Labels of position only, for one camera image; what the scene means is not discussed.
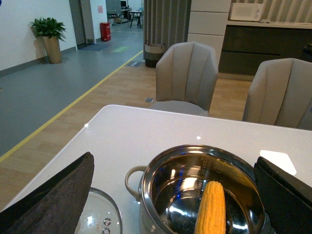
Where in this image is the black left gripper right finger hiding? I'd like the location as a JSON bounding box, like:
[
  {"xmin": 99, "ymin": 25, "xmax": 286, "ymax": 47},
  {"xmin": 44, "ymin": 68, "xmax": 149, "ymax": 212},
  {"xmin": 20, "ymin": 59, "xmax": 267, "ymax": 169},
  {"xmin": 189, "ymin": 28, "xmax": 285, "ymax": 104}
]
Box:
[{"xmin": 254, "ymin": 156, "xmax": 312, "ymax": 234}]

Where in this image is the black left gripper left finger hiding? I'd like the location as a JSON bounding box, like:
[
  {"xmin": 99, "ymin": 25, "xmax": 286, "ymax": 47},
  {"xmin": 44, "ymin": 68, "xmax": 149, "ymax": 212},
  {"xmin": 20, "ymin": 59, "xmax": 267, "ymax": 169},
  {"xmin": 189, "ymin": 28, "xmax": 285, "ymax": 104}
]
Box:
[{"xmin": 0, "ymin": 152, "xmax": 94, "ymax": 234}]

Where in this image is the glass pot lid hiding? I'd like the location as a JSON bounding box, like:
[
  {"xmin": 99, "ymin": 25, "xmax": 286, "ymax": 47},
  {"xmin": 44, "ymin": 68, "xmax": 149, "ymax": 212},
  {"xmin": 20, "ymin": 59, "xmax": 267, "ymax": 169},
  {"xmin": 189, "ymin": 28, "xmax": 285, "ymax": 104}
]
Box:
[{"xmin": 75, "ymin": 188, "xmax": 123, "ymax": 234}]

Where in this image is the yellow corn cob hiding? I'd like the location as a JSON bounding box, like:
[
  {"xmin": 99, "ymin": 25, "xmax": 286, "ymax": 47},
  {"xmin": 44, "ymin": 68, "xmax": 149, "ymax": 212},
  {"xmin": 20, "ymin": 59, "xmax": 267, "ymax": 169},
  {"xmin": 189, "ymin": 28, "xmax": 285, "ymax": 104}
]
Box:
[{"xmin": 195, "ymin": 181, "xmax": 226, "ymax": 234}]

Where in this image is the cream stainless steel pot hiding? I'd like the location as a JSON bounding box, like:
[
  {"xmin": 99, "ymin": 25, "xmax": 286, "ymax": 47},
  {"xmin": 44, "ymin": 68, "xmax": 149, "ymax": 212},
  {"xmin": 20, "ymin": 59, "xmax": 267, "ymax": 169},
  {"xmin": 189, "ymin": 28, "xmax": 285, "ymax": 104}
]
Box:
[{"xmin": 126, "ymin": 144, "xmax": 274, "ymax": 234}]

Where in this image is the beige chair right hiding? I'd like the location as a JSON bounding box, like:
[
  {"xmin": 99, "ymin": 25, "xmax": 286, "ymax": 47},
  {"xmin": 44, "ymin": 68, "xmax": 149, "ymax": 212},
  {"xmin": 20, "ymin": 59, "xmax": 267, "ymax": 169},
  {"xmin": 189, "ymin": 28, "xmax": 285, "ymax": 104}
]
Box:
[{"xmin": 242, "ymin": 58, "xmax": 312, "ymax": 130}]

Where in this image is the beige chair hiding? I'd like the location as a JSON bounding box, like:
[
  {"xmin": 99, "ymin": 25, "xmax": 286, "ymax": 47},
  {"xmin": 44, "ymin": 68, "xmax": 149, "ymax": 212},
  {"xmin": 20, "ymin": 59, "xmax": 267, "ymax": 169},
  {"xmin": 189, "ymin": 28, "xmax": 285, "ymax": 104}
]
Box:
[
  {"xmin": 242, "ymin": 58, "xmax": 312, "ymax": 130},
  {"xmin": 151, "ymin": 42, "xmax": 218, "ymax": 117}
]

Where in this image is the beige chair left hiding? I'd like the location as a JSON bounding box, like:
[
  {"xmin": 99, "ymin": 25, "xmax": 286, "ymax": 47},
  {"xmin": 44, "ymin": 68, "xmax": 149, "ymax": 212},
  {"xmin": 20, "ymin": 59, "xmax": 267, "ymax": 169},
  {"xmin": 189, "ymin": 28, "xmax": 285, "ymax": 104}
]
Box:
[{"xmin": 151, "ymin": 42, "xmax": 218, "ymax": 117}]

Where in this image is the dark kitchen counter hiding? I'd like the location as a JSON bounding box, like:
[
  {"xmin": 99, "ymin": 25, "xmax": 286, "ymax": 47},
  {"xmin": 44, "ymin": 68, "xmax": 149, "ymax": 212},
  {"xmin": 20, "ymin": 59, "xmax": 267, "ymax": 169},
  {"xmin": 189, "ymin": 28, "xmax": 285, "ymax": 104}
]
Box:
[{"xmin": 218, "ymin": 25, "xmax": 312, "ymax": 76}]

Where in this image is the green potted plant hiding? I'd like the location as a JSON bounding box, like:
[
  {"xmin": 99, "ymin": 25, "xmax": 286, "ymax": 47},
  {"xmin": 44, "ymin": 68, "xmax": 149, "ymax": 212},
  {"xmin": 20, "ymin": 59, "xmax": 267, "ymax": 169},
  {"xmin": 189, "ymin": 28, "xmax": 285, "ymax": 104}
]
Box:
[{"xmin": 31, "ymin": 17, "xmax": 66, "ymax": 64}]

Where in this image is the woven storage basket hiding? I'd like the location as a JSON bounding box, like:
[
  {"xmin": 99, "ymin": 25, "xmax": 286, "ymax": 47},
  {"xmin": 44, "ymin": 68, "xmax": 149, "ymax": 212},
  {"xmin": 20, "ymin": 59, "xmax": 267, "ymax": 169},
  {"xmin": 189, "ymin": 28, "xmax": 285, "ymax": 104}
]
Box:
[{"xmin": 143, "ymin": 40, "xmax": 166, "ymax": 68}]

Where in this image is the red fire extinguisher box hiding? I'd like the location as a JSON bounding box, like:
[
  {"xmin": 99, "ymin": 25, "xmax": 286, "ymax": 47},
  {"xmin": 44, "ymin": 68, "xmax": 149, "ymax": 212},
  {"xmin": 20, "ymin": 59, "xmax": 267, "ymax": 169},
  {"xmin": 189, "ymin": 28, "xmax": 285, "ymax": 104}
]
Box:
[{"xmin": 100, "ymin": 22, "xmax": 111, "ymax": 41}]

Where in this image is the white microwave oven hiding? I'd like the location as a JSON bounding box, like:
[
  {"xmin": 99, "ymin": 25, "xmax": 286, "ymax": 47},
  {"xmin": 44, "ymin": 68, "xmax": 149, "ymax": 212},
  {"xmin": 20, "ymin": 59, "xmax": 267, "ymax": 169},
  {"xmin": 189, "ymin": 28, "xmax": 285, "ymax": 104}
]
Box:
[{"xmin": 229, "ymin": 3, "xmax": 264, "ymax": 21}]

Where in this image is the white cabinet column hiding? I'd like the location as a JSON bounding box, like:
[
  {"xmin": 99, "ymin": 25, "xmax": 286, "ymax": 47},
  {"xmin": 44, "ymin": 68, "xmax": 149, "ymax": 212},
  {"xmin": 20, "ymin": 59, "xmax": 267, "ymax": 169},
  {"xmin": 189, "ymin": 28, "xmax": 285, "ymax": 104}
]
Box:
[{"xmin": 187, "ymin": 0, "xmax": 231, "ymax": 62}]

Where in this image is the distant black table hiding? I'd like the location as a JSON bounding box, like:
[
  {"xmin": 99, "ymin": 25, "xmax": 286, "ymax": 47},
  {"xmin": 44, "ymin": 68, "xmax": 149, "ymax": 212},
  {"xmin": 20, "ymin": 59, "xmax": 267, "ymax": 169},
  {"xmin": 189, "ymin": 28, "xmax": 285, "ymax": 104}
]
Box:
[{"xmin": 129, "ymin": 10, "xmax": 142, "ymax": 28}]

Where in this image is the grey curtain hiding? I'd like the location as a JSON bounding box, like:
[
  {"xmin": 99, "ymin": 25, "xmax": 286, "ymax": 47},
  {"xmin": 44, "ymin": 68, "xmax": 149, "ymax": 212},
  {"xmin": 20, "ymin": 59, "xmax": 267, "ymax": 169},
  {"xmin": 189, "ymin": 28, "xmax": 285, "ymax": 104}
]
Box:
[{"xmin": 143, "ymin": 0, "xmax": 192, "ymax": 48}]

